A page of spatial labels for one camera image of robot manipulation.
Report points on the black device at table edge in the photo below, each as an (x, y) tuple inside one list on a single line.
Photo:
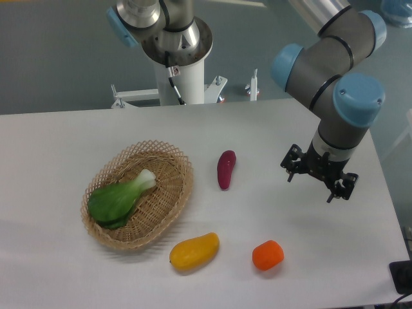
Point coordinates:
[(401, 276)]

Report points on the blue object top right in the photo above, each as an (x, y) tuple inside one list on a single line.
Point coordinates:
[(397, 12)]

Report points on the purple sweet potato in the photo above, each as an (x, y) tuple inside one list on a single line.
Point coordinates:
[(225, 168)]

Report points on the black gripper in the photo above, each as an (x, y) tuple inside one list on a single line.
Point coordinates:
[(340, 184)]

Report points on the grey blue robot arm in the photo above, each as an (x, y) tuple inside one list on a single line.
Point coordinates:
[(319, 77)]

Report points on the green bok choy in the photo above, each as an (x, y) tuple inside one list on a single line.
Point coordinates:
[(111, 206)]

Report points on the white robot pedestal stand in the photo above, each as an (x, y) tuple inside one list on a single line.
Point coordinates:
[(177, 85)]

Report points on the yellow mango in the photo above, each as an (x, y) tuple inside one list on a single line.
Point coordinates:
[(195, 252)]

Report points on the orange fruit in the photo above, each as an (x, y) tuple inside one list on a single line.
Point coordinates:
[(267, 255)]

